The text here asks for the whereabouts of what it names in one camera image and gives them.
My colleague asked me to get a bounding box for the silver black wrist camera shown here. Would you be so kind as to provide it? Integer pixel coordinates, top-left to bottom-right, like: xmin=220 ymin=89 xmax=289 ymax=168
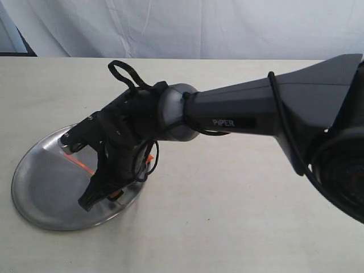
xmin=58 ymin=111 xmax=106 ymax=155

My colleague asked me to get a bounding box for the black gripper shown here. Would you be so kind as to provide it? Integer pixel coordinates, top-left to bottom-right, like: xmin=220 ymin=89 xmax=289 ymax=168
xmin=78 ymin=140 xmax=152 ymax=212

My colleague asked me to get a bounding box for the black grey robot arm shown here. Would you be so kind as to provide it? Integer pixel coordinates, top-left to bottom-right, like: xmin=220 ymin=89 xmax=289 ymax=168
xmin=73 ymin=54 xmax=363 ymax=222

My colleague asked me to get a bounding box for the red thin stick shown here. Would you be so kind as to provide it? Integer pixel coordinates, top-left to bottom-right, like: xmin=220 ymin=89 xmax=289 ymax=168
xmin=63 ymin=153 xmax=126 ymax=205

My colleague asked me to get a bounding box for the round stainless steel plate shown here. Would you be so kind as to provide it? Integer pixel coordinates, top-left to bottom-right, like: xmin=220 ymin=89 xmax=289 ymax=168
xmin=11 ymin=126 xmax=144 ymax=231

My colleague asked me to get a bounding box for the dark frame panel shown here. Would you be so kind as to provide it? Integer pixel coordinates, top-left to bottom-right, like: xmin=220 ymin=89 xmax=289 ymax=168
xmin=1 ymin=21 xmax=37 ymax=57

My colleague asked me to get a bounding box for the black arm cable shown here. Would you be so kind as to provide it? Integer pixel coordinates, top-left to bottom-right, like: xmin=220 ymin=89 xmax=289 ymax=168
xmin=107 ymin=60 xmax=336 ymax=197

